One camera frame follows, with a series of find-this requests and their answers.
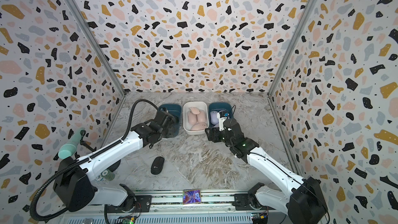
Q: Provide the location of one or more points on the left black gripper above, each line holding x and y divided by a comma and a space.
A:
173, 127

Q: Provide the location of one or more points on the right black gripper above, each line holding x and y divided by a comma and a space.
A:
215, 130

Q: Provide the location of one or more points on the purple mouse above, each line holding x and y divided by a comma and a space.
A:
214, 120

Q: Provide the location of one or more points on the pink mouse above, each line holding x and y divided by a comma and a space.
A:
195, 110
199, 126
192, 118
201, 117

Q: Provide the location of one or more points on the black mouse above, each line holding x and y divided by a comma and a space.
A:
157, 165

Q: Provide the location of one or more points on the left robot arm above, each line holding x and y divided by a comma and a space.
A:
77, 186

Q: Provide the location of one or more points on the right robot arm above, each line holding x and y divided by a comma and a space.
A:
300, 199

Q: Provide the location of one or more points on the left teal storage box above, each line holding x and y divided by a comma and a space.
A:
175, 110

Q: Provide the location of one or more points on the teal storage box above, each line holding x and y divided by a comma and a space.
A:
175, 110
221, 106

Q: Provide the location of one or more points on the right teal storage box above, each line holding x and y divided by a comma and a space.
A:
221, 106

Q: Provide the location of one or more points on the black round bottle stand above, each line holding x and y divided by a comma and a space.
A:
114, 166

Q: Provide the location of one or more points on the green tape roll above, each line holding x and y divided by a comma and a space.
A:
107, 175

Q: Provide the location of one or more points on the colourful small card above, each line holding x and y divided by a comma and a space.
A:
191, 197

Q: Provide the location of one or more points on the mint green bottle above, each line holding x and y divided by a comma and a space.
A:
70, 148

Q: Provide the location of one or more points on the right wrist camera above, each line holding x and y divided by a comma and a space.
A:
222, 117

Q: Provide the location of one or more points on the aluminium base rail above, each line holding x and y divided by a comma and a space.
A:
165, 207

